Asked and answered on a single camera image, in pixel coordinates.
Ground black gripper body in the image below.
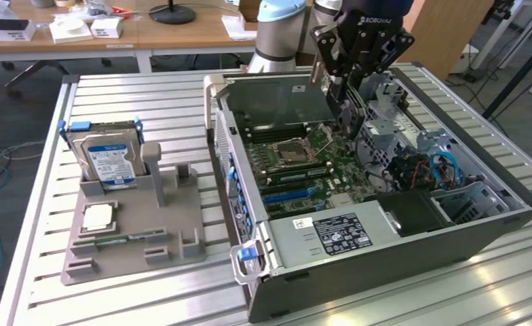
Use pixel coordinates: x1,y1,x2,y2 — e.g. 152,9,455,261
333,0,412,38

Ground low-profile graphics card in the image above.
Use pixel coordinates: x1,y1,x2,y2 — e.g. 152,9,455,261
309,60,368,141

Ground wooden cabinet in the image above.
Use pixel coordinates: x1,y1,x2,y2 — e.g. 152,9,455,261
359,0,496,82

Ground silver drive cage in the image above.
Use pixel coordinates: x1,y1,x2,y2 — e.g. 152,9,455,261
360,73,429,160

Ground cardboard box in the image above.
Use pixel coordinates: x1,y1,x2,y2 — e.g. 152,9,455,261
240,0,261,24

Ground loose white papers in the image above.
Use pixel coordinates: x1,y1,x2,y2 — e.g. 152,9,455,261
221,15,259,41

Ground white table leg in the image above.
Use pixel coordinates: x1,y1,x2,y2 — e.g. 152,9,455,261
468,0,528,69

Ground metal socket cover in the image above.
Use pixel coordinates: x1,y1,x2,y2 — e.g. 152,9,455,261
304,122,339,162

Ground black slanted pole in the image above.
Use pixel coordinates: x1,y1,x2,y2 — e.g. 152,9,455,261
483,32,532,120

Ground CPU socket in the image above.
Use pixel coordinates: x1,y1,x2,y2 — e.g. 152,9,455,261
269,139,315,168

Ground black round lamp base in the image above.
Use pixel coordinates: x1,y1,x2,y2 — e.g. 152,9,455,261
148,0,197,25

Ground green motherboard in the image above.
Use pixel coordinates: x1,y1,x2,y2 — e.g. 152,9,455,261
240,113,380,220

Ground RAM stick with label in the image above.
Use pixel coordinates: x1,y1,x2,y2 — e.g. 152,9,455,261
272,168,333,183

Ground long expansion slot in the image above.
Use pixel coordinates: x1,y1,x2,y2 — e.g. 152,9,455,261
263,188,317,205

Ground silver disk bay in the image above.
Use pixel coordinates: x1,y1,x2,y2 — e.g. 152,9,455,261
429,181,511,225

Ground small white box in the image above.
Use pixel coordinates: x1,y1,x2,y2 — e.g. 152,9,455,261
89,17,122,39

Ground white box round insert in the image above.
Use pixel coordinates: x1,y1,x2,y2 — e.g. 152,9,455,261
48,16,94,44

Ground hard disk with label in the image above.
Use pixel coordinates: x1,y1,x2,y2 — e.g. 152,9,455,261
64,127,141,191

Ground blue disk caddy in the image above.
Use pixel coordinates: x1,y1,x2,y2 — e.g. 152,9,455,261
57,117,145,152

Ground grey power supply unit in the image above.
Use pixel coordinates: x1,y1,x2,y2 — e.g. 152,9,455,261
265,199,405,271

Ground blue case latch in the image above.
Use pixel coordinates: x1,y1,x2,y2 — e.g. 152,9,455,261
236,247,259,263

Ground open PC case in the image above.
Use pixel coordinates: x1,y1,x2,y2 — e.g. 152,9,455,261
204,67,532,323

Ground grey parts rack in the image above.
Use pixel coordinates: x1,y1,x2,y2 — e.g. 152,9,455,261
60,142,209,287

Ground black chair base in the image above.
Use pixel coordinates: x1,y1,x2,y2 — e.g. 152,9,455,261
1,58,116,100

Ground white box black lid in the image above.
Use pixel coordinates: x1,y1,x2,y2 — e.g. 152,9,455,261
0,18,37,42

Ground CPU with silver lid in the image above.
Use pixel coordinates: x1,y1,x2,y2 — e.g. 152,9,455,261
78,203,117,235

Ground green RAM stick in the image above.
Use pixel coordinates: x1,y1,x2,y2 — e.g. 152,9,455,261
72,229,165,248

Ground wooden desk white frame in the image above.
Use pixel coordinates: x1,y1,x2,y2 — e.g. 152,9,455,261
0,0,140,64
136,0,385,74

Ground blue wire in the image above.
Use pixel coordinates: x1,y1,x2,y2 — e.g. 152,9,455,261
429,151,465,187

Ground black wire bundle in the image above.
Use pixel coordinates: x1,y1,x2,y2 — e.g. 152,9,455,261
355,134,412,194

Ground red wire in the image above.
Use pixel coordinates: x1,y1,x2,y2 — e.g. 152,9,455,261
409,159,429,189

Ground white floor cable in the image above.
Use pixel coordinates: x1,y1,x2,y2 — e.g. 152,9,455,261
0,141,44,161

